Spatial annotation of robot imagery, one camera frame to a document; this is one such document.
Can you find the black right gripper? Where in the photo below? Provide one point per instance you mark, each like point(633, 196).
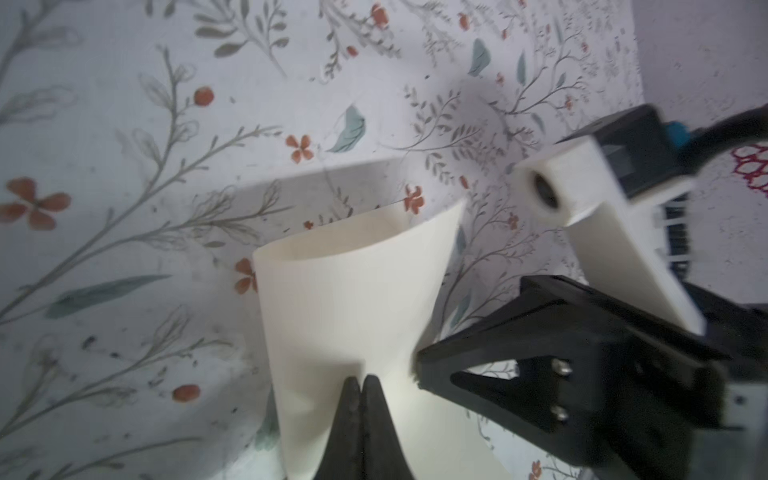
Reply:
point(544, 367)

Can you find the cream square paper sheet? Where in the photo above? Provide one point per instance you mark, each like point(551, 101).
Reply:
point(356, 298)

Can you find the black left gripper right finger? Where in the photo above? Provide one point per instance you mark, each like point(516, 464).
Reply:
point(383, 458)

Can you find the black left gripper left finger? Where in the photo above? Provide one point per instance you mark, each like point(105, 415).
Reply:
point(343, 455)

